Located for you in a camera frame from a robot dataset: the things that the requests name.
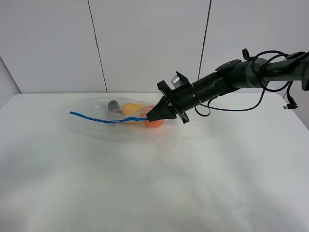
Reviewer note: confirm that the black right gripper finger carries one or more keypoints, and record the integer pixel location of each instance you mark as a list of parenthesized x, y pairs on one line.
[(162, 107)]

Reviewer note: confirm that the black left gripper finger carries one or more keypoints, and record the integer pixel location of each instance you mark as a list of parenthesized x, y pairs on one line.
[(160, 114)]

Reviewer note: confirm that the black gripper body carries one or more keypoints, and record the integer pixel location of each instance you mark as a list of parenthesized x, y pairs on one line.
[(181, 99)]

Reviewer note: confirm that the clear zip bag blue strip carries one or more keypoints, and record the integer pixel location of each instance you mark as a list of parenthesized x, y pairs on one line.
[(88, 118)]

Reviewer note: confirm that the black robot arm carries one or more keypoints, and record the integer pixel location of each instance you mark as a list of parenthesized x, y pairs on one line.
[(253, 72)]

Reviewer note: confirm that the orange fruit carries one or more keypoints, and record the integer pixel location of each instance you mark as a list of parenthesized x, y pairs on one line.
[(151, 124)]

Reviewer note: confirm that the yellow pear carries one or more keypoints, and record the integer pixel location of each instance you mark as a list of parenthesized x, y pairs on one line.
[(134, 110)]

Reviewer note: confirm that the purple eggplant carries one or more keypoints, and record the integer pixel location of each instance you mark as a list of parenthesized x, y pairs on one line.
[(113, 108)]

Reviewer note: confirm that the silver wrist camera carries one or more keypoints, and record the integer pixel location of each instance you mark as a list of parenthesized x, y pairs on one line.
[(176, 81)]

